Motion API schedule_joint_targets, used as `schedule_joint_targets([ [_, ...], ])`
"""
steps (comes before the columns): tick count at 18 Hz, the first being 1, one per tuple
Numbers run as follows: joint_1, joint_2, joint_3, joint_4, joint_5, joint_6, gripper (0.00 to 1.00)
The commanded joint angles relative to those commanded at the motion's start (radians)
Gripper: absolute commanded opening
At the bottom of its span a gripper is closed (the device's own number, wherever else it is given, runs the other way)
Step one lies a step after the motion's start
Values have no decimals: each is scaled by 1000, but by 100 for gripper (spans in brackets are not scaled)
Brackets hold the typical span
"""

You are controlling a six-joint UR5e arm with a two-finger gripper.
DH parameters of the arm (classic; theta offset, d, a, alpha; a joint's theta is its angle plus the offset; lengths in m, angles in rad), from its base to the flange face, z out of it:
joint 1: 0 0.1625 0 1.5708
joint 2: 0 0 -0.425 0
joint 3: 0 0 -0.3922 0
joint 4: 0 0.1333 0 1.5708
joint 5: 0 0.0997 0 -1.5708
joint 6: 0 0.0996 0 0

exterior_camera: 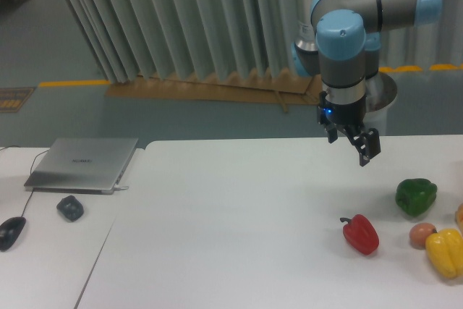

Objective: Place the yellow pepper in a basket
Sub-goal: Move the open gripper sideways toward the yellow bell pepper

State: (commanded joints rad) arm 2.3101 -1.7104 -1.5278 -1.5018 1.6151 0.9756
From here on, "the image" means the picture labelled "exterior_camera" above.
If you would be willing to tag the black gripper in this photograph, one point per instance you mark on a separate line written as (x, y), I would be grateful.
(365, 140)

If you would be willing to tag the yellow bell pepper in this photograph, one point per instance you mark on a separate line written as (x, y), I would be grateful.
(444, 250)

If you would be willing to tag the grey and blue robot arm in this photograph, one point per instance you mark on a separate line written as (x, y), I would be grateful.
(339, 40)

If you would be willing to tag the green bell pepper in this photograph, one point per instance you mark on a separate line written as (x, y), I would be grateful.
(415, 196)

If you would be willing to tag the red bell pepper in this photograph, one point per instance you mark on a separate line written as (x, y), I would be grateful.
(360, 234)

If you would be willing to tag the brown cardboard sheet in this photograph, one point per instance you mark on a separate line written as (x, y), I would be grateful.
(285, 90)

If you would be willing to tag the brown egg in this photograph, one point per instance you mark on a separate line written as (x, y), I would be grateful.
(419, 233)

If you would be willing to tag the grey folding curtain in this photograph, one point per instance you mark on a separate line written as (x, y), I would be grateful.
(181, 37)

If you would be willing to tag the silver laptop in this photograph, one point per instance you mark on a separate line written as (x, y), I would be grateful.
(89, 165)

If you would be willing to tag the black computer mouse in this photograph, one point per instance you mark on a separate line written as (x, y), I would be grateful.
(10, 231)

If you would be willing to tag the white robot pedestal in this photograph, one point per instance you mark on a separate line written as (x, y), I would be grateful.
(380, 121)

